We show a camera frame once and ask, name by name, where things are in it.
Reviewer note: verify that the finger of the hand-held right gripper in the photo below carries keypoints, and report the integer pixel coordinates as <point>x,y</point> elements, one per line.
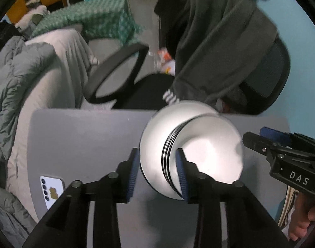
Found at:
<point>255,144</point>
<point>273,135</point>

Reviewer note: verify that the light beige bed sheet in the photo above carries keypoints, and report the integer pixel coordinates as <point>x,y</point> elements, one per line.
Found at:
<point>64,64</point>

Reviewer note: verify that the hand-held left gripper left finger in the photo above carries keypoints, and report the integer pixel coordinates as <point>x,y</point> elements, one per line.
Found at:
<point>132,175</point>

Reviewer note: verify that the green checkered cloth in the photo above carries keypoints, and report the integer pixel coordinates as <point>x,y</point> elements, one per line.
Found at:
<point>95,18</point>

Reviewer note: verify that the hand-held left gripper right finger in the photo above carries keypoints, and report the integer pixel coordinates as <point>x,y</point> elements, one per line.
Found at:
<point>182,178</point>

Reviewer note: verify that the white smartphone with gold stickers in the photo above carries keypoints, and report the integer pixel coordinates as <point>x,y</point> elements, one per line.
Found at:
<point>51,186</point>

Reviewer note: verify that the person's right hand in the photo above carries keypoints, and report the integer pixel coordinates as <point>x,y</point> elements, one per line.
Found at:
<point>299,227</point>

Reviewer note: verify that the black office chair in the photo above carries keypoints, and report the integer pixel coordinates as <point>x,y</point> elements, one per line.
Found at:
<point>271,64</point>

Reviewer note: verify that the light wooden slats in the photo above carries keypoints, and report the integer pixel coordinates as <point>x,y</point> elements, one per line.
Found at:
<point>289,201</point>

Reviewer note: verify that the plastic bag with litter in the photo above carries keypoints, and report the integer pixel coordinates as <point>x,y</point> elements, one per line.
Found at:
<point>167,62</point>

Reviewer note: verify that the grey quilted duvet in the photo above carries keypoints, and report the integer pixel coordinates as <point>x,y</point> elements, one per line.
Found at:
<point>17,82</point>

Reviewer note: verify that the dark grey fleece blanket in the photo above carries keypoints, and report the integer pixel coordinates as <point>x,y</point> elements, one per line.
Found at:
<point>219,44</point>

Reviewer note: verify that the beige clothes pile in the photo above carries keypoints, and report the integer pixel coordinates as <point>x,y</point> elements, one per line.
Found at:
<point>36,13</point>

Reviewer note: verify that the black clothes pile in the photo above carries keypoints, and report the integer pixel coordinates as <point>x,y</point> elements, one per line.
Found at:
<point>4,35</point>

